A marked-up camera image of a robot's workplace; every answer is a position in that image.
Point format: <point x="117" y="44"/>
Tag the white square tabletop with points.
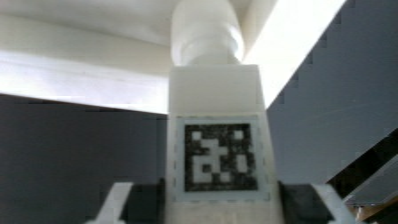
<point x="85" y="47"/>

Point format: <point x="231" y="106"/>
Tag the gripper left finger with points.
<point x="110" y="211"/>

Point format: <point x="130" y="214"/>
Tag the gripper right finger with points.
<point x="341" y="214"/>

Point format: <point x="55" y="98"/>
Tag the white leg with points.
<point x="220" y="182"/>

